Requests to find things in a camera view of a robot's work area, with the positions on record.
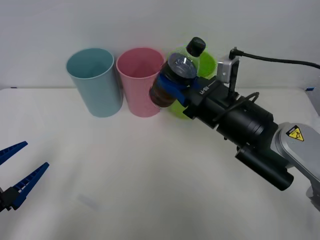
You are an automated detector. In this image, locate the green plastic bin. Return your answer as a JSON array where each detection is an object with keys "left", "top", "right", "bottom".
[{"left": 166, "top": 48, "right": 217, "bottom": 121}]

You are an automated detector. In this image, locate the dark plastic bottle black cap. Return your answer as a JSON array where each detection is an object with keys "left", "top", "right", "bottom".
[{"left": 149, "top": 36, "right": 207, "bottom": 109}]

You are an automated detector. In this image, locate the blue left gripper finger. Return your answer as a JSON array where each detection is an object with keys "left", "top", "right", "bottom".
[
  {"left": 0, "top": 141, "right": 29, "bottom": 166},
  {"left": 3, "top": 162, "right": 50, "bottom": 211}
]

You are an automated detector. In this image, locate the pink plastic bin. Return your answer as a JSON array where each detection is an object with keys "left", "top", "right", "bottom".
[{"left": 115, "top": 47, "right": 166, "bottom": 118}]

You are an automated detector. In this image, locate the pale blue plastic bin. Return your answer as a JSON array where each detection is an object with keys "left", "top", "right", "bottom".
[{"left": 65, "top": 47, "right": 124, "bottom": 118}]

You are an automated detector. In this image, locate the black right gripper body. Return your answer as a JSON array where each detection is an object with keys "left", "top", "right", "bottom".
[{"left": 182, "top": 79, "right": 241, "bottom": 130}]

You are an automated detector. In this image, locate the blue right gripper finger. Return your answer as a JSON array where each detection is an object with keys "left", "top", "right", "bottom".
[
  {"left": 186, "top": 75, "right": 201, "bottom": 89},
  {"left": 159, "top": 73, "right": 195, "bottom": 106}
]

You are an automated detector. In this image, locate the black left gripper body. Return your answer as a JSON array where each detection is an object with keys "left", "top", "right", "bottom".
[{"left": 0, "top": 187, "right": 7, "bottom": 213}]

